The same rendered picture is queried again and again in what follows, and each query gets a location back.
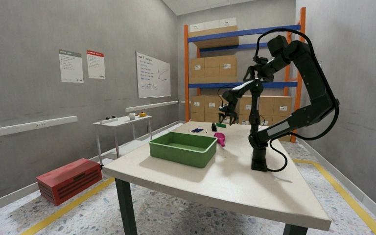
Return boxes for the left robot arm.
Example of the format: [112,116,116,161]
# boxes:
[248,35,335,172]

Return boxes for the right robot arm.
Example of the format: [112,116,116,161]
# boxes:
[222,78,263,133]

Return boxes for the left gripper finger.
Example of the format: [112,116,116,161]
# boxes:
[243,67,255,82]
[256,77,271,84]

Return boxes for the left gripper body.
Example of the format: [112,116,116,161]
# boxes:
[249,56,278,82]

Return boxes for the green rectangular tray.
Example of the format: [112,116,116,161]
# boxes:
[148,132,218,168]

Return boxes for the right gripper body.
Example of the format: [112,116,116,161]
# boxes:
[220,103,237,117]

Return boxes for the black stapler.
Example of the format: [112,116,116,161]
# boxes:
[211,123,217,132]

